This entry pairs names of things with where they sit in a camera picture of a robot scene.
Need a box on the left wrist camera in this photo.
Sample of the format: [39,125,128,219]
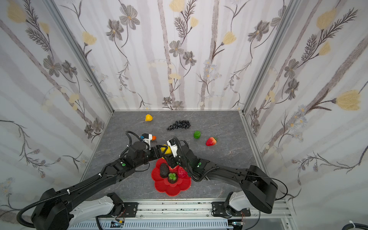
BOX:
[140,133,154,149]

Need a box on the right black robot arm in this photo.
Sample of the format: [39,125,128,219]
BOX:
[162,142,278,214]

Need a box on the red strawberry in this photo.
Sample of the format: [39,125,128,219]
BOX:
[206,137,217,146]

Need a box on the green pepper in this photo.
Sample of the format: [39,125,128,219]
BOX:
[194,131,201,139]

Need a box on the yellow lemon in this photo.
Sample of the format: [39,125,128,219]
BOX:
[160,145,172,155]

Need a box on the dark mangosteen green top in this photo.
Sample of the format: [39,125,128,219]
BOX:
[167,172,178,184]

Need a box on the red flower-shaped bowl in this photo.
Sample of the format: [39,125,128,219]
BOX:
[151,158,192,196]

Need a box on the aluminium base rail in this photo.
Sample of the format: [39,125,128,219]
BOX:
[53,198,297,230]

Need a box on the small yellow pear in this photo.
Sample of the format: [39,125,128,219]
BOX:
[145,114,153,122]

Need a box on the dark red raspberry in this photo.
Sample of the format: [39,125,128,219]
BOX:
[176,166,188,178]

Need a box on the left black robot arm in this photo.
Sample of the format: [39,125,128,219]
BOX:
[16,131,168,230]

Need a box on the dark avocado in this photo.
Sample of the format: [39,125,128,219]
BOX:
[160,163,170,178]

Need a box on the black grape bunch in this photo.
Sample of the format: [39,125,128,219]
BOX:
[166,120,191,131]

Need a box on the white vented cable duct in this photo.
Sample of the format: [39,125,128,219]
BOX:
[68,219,234,230]

